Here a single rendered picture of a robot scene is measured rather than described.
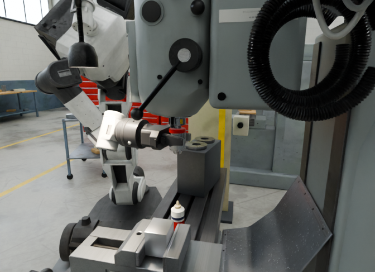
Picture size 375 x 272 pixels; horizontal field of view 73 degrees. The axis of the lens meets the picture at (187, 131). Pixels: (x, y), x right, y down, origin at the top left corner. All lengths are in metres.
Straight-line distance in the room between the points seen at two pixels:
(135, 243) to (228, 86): 0.40
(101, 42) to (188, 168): 0.59
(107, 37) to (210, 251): 0.83
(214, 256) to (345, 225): 0.28
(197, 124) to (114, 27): 1.57
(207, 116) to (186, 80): 1.87
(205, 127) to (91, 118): 1.57
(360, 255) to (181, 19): 0.60
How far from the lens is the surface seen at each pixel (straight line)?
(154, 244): 0.62
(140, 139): 0.74
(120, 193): 1.60
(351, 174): 0.57
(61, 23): 1.16
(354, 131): 0.55
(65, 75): 1.03
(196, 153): 0.97
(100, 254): 0.68
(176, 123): 0.68
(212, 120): 2.44
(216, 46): 0.55
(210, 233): 0.84
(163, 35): 0.60
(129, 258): 0.62
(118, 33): 1.10
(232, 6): 0.56
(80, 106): 1.05
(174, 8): 0.60
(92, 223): 1.57
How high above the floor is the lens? 1.42
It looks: 13 degrees down
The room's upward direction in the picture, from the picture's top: straight up
